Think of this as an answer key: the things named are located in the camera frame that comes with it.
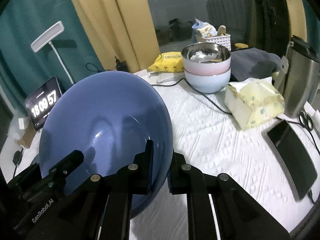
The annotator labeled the large dark blue bowl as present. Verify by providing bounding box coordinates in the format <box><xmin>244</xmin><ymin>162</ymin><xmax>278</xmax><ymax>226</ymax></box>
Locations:
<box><xmin>39</xmin><ymin>71</ymin><xmax>173</xmax><ymax>217</ymax></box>

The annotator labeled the cardboard box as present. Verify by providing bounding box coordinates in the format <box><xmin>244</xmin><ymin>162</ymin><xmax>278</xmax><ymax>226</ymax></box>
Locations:
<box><xmin>16</xmin><ymin>124</ymin><xmax>36</xmax><ymax>148</ymax></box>

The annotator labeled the white textured tablecloth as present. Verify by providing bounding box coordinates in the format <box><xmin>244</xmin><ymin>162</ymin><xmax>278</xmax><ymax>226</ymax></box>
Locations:
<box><xmin>1</xmin><ymin>81</ymin><xmax>319</xmax><ymax>239</ymax></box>

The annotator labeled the small white box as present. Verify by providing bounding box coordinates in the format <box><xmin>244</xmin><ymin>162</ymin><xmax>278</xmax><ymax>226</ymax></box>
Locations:
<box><xmin>18</xmin><ymin>117</ymin><xmax>30</xmax><ymax>130</ymax></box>

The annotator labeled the tablet showing clock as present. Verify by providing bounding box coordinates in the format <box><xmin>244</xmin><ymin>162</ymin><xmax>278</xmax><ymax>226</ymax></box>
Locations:
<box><xmin>25</xmin><ymin>76</ymin><xmax>62</xmax><ymax>131</ymax></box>

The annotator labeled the light blue bowl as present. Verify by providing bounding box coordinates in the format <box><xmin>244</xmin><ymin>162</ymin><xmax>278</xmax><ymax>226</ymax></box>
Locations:
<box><xmin>184</xmin><ymin>68</ymin><xmax>231</xmax><ymax>94</ymax></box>

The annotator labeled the black charger adapter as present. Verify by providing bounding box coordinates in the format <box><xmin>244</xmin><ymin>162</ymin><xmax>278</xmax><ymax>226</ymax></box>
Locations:
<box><xmin>115</xmin><ymin>56</ymin><xmax>130</xmax><ymax>73</ymax></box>

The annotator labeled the yellow tissue pack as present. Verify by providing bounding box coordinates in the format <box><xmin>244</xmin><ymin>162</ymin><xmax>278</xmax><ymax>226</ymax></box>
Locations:
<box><xmin>224</xmin><ymin>76</ymin><xmax>285</xmax><ymax>131</ymax></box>

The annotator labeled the yellow wipes packet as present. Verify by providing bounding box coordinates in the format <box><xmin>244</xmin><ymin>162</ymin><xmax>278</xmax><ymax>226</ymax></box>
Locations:
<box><xmin>147</xmin><ymin>51</ymin><xmax>184</xmax><ymax>73</ymax></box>

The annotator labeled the black smartphone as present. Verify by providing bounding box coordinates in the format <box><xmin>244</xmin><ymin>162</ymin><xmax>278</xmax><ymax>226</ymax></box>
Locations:
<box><xmin>263</xmin><ymin>120</ymin><xmax>317</xmax><ymax>202</ymax></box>

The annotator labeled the pink steel-lined bowl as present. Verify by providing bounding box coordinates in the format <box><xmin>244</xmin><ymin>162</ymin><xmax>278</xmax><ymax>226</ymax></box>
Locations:
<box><xmin>181</xmin><ymin>42</ymin><xmax>231</xmax><ymax>76</ymax></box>

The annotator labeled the grey folded cloth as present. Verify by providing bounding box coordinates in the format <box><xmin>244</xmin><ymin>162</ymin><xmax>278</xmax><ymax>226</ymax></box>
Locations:
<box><xmin>230</xmin><ymin>48</ymin><xmax>281</xmax><ymax>82</ymax></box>

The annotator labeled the white desk lamp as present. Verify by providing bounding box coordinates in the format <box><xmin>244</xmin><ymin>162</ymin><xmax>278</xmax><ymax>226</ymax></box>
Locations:
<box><xmin>30</xmin><ymin>21</ymin><xmax>75</xmax><ymax>85</ymax></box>

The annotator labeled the white storage basket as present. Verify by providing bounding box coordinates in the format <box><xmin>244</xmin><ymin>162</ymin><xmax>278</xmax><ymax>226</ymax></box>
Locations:
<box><xmin>191</xmin><ymin>19</ymin><xmax>231</xmax><ymax>51</ymax></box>

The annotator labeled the yellow curtain left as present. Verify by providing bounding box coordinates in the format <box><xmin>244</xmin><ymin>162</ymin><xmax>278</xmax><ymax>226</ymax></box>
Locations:
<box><xmin>72</xmin><ymin>0</ymin><xmax>160</xmax><ymax>73</ymax></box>

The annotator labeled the yellow curtain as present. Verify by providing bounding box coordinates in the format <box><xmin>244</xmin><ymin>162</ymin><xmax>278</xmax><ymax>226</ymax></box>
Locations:
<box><xmin>286</xmin><ymin>0</ymin><xmax>308</xmax><ymax>42</ymax></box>
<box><xmin>72</xmin><ymin>0</ymin><xmax>160</xmax><ymax>73</ymax></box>

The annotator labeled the steel thermos flask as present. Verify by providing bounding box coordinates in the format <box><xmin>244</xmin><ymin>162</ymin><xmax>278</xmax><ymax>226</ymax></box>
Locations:
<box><xmin>274</xmin><ymin>35</ymin><xmax>319</xmax><ymax>118</ymax></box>

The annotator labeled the teal curtain left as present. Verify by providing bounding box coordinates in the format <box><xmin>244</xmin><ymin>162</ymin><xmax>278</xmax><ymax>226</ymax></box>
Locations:
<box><xmin>1</xmin><ymin>0</ymin><xmax>103</xmax><ymax>113</ymax></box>

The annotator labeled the yellow curtain right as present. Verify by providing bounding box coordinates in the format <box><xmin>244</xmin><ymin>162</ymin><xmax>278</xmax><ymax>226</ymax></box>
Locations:
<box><xmin>286</xmin><ymin>0</ymin><xmax>308</xmax><ymax>42</ymax></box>

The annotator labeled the black charging cable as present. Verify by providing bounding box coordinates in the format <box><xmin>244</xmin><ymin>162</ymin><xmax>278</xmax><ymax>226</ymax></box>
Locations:
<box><xmin>86</xmin><ymin>62</ymin><xmax>233</xmax><ymax>116</ymax></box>

